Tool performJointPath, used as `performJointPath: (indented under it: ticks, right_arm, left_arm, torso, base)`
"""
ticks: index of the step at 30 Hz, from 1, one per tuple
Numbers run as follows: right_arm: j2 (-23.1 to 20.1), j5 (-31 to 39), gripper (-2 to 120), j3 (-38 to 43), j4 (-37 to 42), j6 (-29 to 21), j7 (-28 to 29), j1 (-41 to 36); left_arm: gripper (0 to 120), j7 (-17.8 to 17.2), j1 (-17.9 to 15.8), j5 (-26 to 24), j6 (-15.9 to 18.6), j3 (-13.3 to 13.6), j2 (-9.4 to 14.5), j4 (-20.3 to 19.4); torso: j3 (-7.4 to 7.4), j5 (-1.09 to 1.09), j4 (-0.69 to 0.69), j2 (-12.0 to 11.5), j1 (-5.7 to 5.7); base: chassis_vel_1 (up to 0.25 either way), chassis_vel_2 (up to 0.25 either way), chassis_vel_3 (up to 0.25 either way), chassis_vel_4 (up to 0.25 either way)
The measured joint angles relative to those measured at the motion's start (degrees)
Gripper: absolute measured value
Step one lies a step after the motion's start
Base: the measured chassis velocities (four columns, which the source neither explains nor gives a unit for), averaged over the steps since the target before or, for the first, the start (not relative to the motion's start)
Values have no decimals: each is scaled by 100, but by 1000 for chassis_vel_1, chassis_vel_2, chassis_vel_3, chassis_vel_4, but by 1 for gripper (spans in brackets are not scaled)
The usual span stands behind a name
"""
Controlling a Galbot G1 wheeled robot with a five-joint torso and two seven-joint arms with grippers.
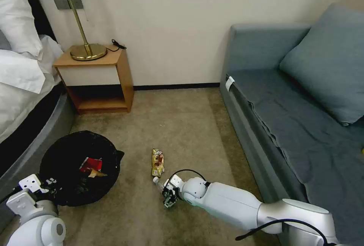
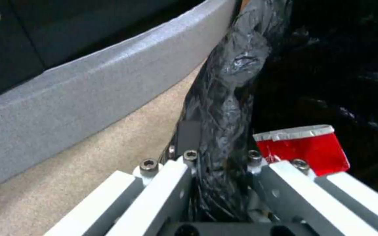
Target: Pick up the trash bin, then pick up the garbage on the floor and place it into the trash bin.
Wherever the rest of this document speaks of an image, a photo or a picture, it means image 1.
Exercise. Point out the grey bed frame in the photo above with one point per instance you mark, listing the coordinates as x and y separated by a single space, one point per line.
34 137

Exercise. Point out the white sofa tag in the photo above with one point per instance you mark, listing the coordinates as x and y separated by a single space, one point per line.
229 83

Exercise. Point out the grey-blue sofa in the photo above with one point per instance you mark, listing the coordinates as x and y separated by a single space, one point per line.
256 58

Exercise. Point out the blue sofa cushion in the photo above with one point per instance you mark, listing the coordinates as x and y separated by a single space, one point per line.
330 66

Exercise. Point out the black skirting board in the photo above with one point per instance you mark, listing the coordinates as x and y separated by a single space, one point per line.
176 86

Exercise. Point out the grey wall socket panel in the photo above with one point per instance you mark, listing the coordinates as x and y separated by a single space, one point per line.
63 3

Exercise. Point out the white duvet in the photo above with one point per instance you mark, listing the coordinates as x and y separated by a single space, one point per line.
20 86

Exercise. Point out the clear plastic bottle white cap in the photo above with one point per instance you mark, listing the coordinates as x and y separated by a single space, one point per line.
158 182

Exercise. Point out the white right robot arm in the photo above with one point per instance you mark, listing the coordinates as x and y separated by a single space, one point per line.
233 200

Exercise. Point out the wooden nightstand white drawer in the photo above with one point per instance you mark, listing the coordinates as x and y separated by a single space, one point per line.
93 78

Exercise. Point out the red snack wrapper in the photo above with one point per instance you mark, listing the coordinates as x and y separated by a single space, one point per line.
90 164

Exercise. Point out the black headboard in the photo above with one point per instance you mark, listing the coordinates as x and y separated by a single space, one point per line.
42 18

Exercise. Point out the gold snack wrapper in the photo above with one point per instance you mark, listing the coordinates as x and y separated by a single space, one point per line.
158 162

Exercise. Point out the white pillow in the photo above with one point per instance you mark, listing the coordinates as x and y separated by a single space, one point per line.
17 15

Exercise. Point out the brown crumpled paper scrap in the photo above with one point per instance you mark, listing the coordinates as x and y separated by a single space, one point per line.
97 173

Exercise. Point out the black trash bin with bag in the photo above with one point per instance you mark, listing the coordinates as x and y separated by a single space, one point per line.
68 155

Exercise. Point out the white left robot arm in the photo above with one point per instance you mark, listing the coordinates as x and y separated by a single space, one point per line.
34 223

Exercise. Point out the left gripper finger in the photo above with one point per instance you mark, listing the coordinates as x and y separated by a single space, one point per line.
51 181
57 190

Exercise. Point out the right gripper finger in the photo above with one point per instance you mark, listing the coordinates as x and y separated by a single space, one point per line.
167 201
174 201

